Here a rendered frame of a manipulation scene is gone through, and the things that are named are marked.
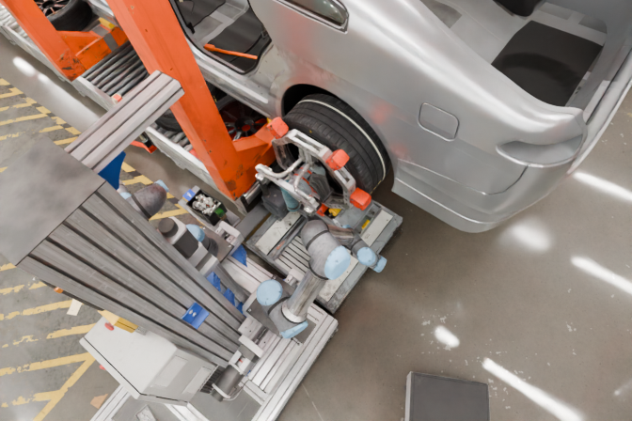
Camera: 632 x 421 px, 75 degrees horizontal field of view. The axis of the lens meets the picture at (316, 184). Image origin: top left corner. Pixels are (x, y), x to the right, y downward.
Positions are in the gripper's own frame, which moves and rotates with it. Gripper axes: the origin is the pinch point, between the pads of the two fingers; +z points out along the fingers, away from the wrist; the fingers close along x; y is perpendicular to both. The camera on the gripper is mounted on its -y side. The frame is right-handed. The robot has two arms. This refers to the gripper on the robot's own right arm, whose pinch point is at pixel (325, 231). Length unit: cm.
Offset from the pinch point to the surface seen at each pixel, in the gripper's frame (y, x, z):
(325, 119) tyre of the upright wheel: 22, -48, 21
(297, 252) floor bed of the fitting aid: -70, 24, 41
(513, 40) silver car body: -52, -162, -23
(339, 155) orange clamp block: 22.2, -34.9, 4.5
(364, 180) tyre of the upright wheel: 1.1, -32.6, -4.8
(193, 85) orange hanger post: 66, -27, 64
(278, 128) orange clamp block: 21, -34, 44
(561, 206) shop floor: -134, -101, -92
